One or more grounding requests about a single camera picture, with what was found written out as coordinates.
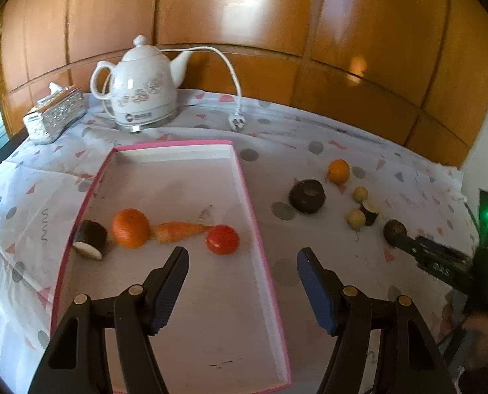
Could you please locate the white patterned tablecloth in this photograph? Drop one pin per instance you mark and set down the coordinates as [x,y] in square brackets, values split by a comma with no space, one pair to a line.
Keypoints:
[41,189]

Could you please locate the white ceramic electric kettle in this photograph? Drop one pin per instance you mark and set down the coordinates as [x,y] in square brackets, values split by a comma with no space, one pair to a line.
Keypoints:
[142,88]

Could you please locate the large orange mandarin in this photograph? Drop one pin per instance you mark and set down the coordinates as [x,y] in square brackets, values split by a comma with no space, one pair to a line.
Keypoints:
[131,228]

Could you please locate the right hand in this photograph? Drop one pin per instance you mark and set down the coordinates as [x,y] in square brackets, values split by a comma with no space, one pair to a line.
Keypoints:
[477,359]

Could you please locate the small orange with stem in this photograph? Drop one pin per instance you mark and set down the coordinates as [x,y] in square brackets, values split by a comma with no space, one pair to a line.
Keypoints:
[339,171]

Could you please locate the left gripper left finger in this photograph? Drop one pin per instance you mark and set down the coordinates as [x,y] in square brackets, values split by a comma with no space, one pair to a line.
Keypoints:
[140,312]

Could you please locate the dark round passion fruit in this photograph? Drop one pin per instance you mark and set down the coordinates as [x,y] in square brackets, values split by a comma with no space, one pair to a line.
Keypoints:
[307,196]

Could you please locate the dark cylinder piece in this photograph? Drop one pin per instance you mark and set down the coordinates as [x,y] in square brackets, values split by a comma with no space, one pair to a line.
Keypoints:
[370,210]

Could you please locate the dark cylinder white cut face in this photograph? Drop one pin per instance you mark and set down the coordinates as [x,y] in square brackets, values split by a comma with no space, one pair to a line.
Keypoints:
[90,240]

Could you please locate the pink shallow tray box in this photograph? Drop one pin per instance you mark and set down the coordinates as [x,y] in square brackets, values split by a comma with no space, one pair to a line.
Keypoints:
[224,334]

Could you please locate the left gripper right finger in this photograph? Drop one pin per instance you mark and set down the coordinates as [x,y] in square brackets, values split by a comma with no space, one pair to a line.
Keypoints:
[345,314]

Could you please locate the dark brown oval fruit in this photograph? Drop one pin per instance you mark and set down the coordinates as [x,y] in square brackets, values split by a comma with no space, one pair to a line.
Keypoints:
[394,231]

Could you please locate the silver embossed tissue box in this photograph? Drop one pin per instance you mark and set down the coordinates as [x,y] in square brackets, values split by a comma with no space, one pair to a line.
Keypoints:
[54,113]

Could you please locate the red tomato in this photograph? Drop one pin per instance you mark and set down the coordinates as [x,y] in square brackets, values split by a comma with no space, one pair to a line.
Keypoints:
[222,240]

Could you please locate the small beige longan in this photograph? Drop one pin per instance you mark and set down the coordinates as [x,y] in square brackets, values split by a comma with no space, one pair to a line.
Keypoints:
[356,219]
[360,194]

